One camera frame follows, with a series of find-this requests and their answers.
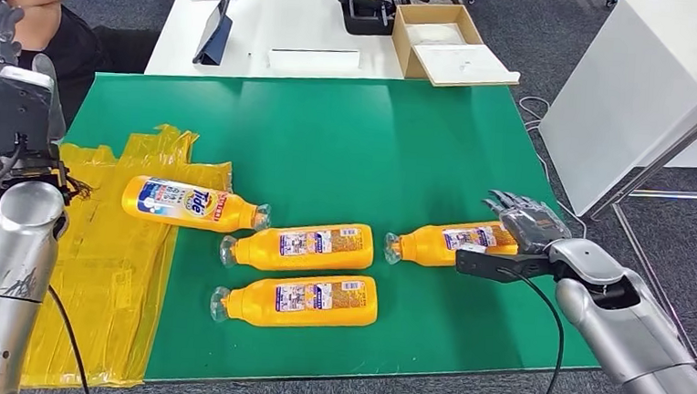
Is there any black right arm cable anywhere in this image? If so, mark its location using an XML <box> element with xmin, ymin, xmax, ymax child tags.
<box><xmin>490</xmin><ymin>265</ymin><xmax>569</xmax><ymax>394</ymax></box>

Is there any person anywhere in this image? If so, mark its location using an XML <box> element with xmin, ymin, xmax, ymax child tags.
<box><xmin>0</xmin><ymin>0</ymin><xmax>162</xmax><ymax>130</ymax></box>

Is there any yellow plastic sheet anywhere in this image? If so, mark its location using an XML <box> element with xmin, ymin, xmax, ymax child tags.
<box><xmin>19</xmin><ymin>117</ymin><xmax>236</xmax><ymax>394</ymax></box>

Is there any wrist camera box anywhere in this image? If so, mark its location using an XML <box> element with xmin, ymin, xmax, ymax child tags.
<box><xmin>0</xmin><ymin>65</ymin><xmax>57</xmax><ymax>161</ymax></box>
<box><xmin>454</xmin><ymin>243</ymin><xmax>565</xmax><ymax>288</ymax></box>

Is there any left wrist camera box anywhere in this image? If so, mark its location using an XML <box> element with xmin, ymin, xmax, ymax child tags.
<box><xmin>0</xmin><ymin>65</ymin><xmax>57</xmax><ymax>161</ymax></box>

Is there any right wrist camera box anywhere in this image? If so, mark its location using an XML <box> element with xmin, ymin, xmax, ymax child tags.
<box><xmin>454</xmin><ymin>243</ymin><xmax>565</xmax><ymax>288</ymax></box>

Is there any white cabinet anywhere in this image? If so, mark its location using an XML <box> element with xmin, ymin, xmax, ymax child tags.
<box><xmin>531</xmin><ymin>0</ymin><xmax>697</xmax><ymax>225</ymax></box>

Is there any tablet in dark case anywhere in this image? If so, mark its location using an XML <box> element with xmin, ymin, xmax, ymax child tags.
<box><xmin>192</xmin><ymin>0</ymin><xmax>235</xmax><ymax>67</ymax></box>

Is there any orange detergent bottle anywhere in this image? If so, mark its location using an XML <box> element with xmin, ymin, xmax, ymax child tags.
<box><xmin>120</xmin><ymin>173</ymin><xmax>275</xmax><ymax>237</ymax></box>
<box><xmin>218</xmin><ymin>215</ymin><xmax>377</xmax><ymax>278</ymax></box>
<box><xmin>207</xmin><ymin>266</ymin><xmax>381</xmax><ymax>335</ymax></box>
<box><xmin>382</xmin><ymin>213</ymin><xmax>521</xmax><ymax>274</ymax></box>

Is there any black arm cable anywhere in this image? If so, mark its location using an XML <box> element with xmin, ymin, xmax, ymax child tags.
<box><xmin>39</xmin><ymin>285</ymin><xmax>99</xmax><ymax>394</ymax></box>
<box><xmin>490</xmin><ymin>265</ymin><xmax>569</xmax><ymax>394</ymax></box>

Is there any green table mat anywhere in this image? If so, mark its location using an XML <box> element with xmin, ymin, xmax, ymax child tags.
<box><xmin>49</xmin><ymin>58</ymin><xmax>619</xmax><ymax>394</ymax></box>

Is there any flat white box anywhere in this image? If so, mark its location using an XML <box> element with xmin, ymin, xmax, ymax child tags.
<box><xmin>265</xmin><ymin>45</ymin><xmax>362</xmax><ymax>79</ymax></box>

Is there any black tool case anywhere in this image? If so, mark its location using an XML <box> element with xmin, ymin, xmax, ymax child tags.
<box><xmin>333</xmin><ymin>0</ymin><xmax>463</xmax><ymax>42</ymax></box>

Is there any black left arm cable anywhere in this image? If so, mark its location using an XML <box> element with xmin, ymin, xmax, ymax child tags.
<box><xmin>39</xmin><ymin>285</ymin><xmax>99</xmax><ymax>394</ymax></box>

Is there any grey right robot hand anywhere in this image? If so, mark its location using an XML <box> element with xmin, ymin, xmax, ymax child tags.
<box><xmin>479</xmin><ymin>189</ymin><xmax>576</xmax><ymax>259</ymax></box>

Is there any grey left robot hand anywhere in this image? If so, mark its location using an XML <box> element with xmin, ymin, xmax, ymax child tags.
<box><xmin>0</xmin><ymin>1</ymin><xmax>76</xmax><ymax>143</ymax></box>

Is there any white box lid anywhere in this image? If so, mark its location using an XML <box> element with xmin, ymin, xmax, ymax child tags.
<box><xmin>410</xmin><ymin>39</ymin><xmax>522</xmax><ymax>92</ymax></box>

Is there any white desk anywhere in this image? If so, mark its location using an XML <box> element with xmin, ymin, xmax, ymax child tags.
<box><xmin>144</xmin><ymin>0</ymin><xmax>416</xmax><ymax>92</ymax></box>

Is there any white foam insert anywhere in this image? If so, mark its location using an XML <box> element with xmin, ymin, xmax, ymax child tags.
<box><xmin>402</xmin><ymin>19</ymin><xmax>466</xmax><ymax>48</ymax></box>

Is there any cardboard box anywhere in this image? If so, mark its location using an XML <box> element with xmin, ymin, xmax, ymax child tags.
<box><xmin>389</xmin><ymin>0</ymin><xmax>487</xmax><ymax>86</ymax></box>

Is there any white floor cable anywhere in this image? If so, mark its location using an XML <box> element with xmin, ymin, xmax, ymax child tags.
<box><xmin>509</xmin><ymin>95</ymin><xmax>598</xmax><ymax>239</ymax></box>

